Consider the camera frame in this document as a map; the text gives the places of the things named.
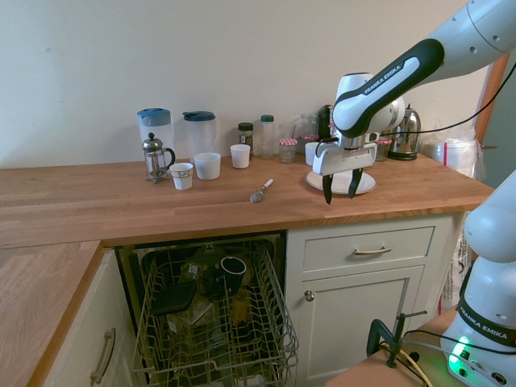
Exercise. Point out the clear square plastic container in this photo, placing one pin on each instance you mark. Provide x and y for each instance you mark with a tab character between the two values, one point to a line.
189	316

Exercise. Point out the black rectangular container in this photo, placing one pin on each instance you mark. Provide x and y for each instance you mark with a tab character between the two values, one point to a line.
174	298

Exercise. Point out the clear pitcher light blue lid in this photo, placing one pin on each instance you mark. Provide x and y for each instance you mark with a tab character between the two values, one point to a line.
157	129

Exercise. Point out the clear drinking glass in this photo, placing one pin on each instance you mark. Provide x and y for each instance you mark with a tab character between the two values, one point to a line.
287	131

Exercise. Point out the cream cabinet door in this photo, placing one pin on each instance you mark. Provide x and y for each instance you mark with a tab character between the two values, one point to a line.
346	330

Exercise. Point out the spice jar black lid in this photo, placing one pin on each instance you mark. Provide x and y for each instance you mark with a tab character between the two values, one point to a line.
245	137

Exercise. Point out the black pepper grinder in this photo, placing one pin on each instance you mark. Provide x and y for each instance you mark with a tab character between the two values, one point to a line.
325	121

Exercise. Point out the dark mug white rim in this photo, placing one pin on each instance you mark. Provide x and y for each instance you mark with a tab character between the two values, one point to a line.
233	269

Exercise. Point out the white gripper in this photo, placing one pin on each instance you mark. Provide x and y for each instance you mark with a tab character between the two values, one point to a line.
346	159

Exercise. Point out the glass jar red checked lid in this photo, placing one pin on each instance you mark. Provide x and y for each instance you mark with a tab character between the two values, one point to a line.
384	149
310	138
288	151

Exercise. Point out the large plain white cup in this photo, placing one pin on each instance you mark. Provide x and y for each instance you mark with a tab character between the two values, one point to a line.
207	166

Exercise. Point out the tall glass jar green lid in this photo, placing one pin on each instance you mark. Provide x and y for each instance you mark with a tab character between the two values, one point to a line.
267	139

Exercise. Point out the built-in dishwasher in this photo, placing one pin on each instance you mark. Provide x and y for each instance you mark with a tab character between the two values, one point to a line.
125	274

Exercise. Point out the stainless steel kettle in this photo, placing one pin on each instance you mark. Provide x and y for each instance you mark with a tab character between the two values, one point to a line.
407	137

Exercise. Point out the white ceramic cup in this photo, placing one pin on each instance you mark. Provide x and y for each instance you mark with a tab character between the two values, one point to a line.
311	155

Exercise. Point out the crumpled clear plastic bag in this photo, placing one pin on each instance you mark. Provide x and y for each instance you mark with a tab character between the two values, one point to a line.
457	262

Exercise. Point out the cream cabinet drawer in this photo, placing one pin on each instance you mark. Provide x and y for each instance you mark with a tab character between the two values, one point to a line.
330	250

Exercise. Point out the clear pitcher dark teal lid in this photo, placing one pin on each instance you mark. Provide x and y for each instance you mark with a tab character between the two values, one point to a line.
200	137

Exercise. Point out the wooden robot mounting board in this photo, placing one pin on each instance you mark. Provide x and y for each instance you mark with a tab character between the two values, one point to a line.
363	373

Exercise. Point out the empty clear glass jar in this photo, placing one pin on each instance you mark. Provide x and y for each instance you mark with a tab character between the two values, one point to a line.
309	124

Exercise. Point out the black metal clamp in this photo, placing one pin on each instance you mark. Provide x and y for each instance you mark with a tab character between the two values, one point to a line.
381	326

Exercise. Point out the glass jar with label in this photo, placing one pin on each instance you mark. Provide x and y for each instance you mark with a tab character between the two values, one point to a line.
192	269

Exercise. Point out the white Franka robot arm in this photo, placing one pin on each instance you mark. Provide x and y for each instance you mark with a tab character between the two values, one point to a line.
403	76

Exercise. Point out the round metal door knob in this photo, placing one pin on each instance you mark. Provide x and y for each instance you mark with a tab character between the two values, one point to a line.
309	296

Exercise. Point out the clear plastic bag red stripe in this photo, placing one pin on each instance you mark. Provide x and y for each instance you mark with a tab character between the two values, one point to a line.
455	155

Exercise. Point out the glass french press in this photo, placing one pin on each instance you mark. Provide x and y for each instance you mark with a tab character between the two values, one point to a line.
155	161

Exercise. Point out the white cup patterned band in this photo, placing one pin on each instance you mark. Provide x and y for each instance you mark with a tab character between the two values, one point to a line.
181	177

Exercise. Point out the small plain white cup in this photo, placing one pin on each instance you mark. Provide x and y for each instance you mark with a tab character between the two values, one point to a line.
240	157

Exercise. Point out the white dinner plate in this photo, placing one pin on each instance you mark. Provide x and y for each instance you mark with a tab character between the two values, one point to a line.
340	184

